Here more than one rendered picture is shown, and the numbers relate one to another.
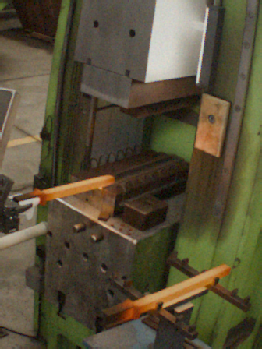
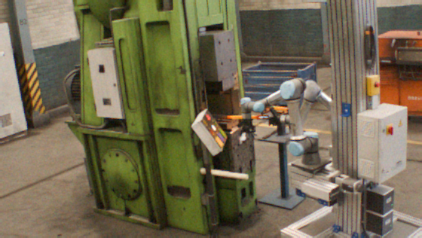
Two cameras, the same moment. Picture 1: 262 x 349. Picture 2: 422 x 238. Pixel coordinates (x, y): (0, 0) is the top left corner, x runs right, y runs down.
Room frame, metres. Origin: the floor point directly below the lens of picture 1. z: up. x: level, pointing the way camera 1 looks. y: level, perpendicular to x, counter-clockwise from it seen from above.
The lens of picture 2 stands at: (2.19, 4.11, 2.13)
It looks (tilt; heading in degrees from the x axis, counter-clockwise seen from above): 15 degrees down; 268
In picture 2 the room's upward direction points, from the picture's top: 7 degrees counter-clockwise
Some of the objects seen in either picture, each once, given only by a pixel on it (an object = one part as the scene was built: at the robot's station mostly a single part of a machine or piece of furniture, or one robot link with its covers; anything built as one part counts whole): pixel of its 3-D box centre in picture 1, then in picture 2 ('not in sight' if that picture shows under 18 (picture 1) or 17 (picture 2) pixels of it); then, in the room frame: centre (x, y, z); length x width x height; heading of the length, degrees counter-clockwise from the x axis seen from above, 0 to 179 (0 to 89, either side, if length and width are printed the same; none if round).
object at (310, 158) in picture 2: not in sight; (310, 155); (1.32, 0.93, 0.87); 0.15 x 0.15 x 0.10
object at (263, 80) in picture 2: not in sight; (279, 85); (0.54, -3.90, 0.36); 1.20 x 0.80 x 0.72; 142
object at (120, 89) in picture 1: (149, 77); (208, 82); (1.97, -0.01, 1.32); 0.42 x 0.20 x 0.10; 142
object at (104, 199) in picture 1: (134, 178); (212, 121); (1.97, -0.01, 0.96); 0.42 x 0.20 x 0.09; 142
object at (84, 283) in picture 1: (137, 249); (218, 147); (1.95, -0.06, 0.69); 0.56 x 0.38 x 0.45; 142
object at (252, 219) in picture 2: not in sight; (246, 218); (1.77, 0.15, 0.01); 0.58 x 0.39 x 0.01; 52
